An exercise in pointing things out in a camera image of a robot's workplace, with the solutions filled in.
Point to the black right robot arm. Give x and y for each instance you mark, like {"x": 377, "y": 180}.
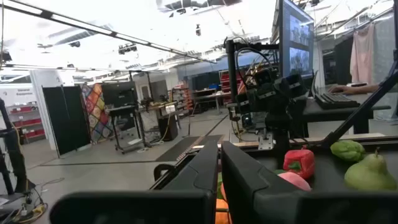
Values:
{"x": 281, "y": 146}

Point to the grey hanging cloth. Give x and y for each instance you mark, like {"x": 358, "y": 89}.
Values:
{"x": 385, "y": 49}

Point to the person's forearm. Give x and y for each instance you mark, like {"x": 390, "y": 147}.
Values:
{"x": 365, "y": 88}

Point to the orange carrot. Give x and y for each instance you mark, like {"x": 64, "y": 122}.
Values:
{"x": 222, "y": 211}

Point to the black tripod stand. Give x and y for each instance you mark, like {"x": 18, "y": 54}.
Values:
{"x": 14, "y": 149}

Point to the black monitor stand pole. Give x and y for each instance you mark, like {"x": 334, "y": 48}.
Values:
{"x": 231, "y": 71}

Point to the silver metal bracket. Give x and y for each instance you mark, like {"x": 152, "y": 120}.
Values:
{"x": 266, "y": 142}

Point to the shelf with red bins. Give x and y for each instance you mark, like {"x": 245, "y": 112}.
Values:
{"x": 26, "y": 123}

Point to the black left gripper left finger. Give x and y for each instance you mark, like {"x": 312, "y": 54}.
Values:
{"x": 199, "y": 168}

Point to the green pear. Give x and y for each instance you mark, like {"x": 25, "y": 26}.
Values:
{"x": 370, "y": 175}

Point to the green chili pepper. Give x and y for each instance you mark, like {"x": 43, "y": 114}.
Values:
{"x": 348, "y": 151}

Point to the pink hanging cloth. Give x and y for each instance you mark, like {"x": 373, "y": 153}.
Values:
{"x": 362, "y": 56}

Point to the black cart with screen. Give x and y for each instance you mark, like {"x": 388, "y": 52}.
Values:
{"x": 119, "y": 95}

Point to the black desk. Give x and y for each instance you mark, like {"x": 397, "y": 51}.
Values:
{"x": 345, "y": 113}

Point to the black partition panel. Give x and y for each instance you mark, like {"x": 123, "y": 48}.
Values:
{"x": 66, "y": 119}

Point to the large computer monitor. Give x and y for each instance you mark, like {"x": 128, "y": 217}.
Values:
{"x": 297, "y": 40}

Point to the pink peach with leaf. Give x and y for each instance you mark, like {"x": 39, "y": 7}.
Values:
{"x": 295, "y": 182}

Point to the colourful patchwork quilt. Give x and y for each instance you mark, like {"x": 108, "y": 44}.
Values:
{"x": 96, "y": 112}

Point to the person's hand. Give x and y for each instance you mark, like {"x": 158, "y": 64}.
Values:
{"x": 340, "y": 89}

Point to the black computer keyboard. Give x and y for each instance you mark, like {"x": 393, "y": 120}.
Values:
{"x": 335, "y": 100}

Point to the red bell pepper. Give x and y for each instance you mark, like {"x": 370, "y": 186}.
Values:
{"x": 300, "y": 161}

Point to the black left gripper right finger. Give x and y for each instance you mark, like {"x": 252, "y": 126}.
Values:
{"x": 239, "y": 174}

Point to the red parts rack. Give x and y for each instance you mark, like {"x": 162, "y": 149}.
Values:
{"x": 228, "y": 85}

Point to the cluttered workbench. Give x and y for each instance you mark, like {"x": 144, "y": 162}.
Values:
{"x": 161, "y": 109}

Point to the black aluminium table frame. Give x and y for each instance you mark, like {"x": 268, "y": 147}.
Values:
{"x": 357, "y": 115}

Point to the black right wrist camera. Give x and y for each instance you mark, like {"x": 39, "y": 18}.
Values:
{"x": 265, "y": 77}

